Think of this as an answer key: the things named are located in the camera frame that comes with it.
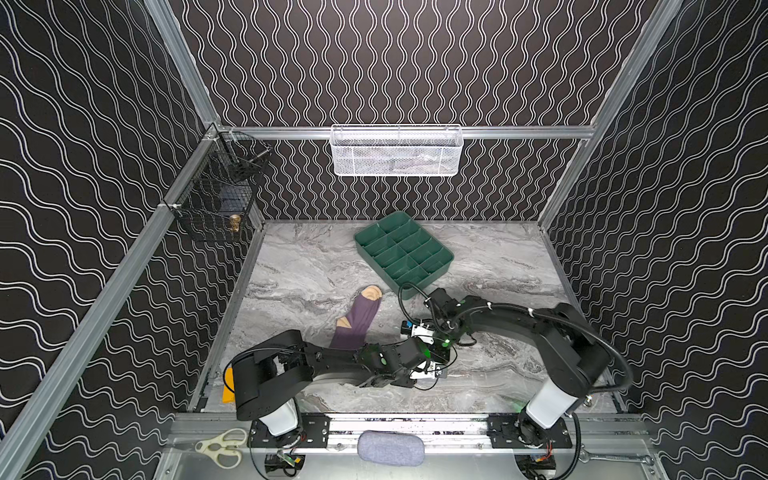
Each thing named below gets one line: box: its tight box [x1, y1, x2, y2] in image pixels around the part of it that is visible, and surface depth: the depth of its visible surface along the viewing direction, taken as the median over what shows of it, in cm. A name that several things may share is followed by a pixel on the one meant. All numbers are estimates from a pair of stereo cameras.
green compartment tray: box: [354, 211, 455, 291], surface depth 107 cm
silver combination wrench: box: [578, 444, 655, 465], surface depth 73 cm
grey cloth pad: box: [357, 430, 425, 466], surface depth 71 cm
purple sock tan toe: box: [330, 285, 383, 349], surface depth 95 cm
